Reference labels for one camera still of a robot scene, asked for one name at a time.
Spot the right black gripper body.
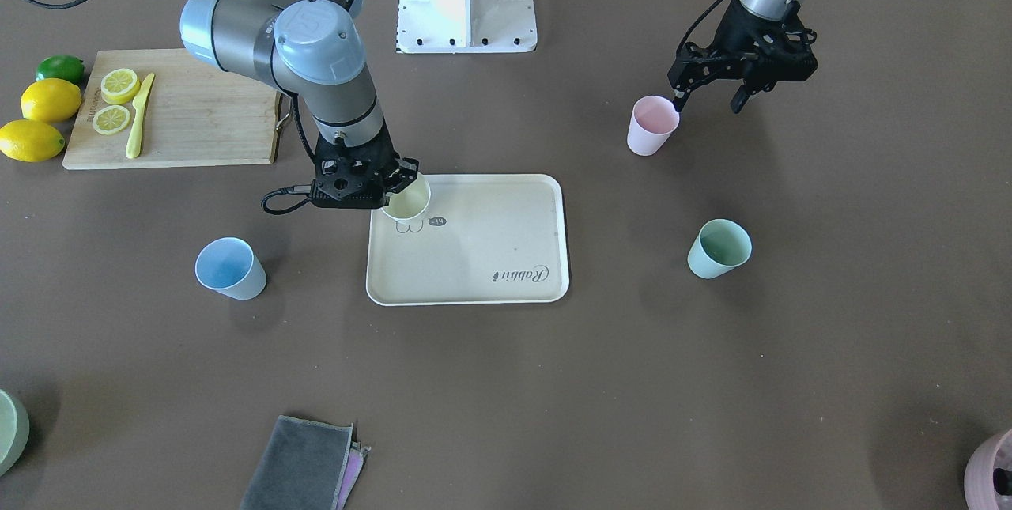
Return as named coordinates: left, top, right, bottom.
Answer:
left=315, top=128, right=400, bottom=187

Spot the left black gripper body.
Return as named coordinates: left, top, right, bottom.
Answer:
left=668, top=0, right=784, bottom=96

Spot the pale yellow cup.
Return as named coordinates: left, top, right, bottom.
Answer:
left=382, top=174, right=432, bottom=228

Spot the pink cup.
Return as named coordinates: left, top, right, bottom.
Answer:
left=626, top=95, right=681, bottom=156

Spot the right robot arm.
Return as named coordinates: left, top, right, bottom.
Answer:
left=179, top=0, right=419, bottom=210

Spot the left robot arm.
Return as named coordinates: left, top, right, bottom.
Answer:
left=668, top=0, right=819, bottom=113

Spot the beige rabbit tray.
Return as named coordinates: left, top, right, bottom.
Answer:
left=365, top=174, right=570, bottom=306

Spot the green cup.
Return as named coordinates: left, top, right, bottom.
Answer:
left=687, top=218, right=753, bottom=279

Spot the blue cup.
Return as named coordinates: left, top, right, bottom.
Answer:
left=194, top=237, right=267, bottom=300

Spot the wooden cutting board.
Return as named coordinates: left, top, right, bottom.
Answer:
left=62, top=48, right=282, bottom=170

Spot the yellow plastic knife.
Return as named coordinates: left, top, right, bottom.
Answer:
left=124, top=73, right=156, bottom=158

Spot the lower lemon slice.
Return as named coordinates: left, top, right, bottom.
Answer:
left=91, top=105, right=131, bottom=136

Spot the lemon slice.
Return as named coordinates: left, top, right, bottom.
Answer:
left=91, top=105, right=131, bottom=136
left=99, top=68, right=141, bottom=105

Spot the pink folded cloth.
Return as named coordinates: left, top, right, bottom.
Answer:
left=334, top=441, right=370, bottom=509

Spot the upper lemon slice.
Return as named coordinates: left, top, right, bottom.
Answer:
left=99, top=68, right=141, bottom=105

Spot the grey folded cloth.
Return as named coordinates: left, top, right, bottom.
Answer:
left=240, top=415, right=354, bottom=509

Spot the green lime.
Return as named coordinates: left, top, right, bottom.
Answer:
left=35, top=54, right=85, bottom=85

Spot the upper whole lemon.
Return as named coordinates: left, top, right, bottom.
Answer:
left=21, top=78, right=82, bottom=123

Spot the whole lemon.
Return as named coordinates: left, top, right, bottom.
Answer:
left=21, top=78, right=82, bottom=123
left=1, top=119, right=66, bottom=163

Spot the lower whole lemon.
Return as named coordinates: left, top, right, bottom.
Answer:
left=1, top=119, right=66, bottom=163

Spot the green bowl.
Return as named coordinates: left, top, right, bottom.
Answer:
left=1, top=390, right=30, bottom=475

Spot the pink bowl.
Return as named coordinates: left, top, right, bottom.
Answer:
left=964, top=429, right=1011, bottom=509

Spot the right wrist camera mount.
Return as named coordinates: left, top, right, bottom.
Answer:
left=308, top=157, right=387, bottom=210

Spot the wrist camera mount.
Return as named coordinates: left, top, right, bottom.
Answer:
left=308, top=157, right=387, bottom=210
left=761, top=19, right=819, bottom=82

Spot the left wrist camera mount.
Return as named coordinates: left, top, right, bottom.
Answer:
left=761, top=19, right=819, bottom=82

